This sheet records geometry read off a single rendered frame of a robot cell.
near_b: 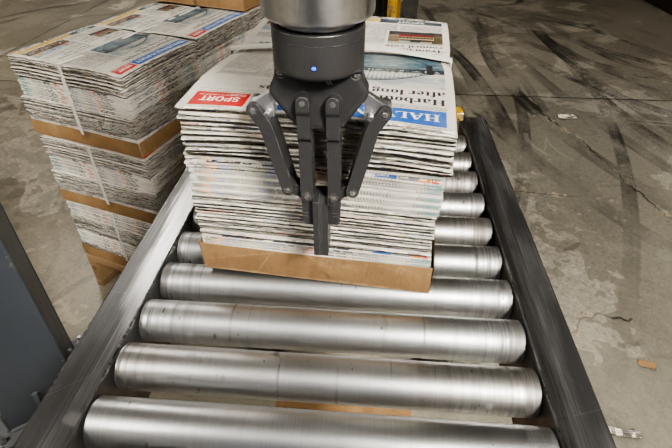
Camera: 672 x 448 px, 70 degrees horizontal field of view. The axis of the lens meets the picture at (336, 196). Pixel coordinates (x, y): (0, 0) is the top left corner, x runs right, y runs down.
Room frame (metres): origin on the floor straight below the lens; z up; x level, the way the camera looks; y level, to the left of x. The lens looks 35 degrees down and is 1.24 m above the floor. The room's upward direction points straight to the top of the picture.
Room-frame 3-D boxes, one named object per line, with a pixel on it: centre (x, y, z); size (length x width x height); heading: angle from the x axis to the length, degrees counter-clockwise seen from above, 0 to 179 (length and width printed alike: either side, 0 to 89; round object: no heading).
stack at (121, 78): (1.66, 0.45, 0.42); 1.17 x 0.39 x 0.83; 158
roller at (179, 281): (0.44, 0.00, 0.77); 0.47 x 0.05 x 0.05; 86
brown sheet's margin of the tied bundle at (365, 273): (0.50, 0.02, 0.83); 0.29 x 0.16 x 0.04; 81
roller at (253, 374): (0.31, 0.01, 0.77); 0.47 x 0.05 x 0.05; 86
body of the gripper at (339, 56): (0.39, 0.01, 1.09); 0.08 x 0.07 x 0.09; 86
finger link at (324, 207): (0.39, 0.01, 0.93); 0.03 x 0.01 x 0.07; 176
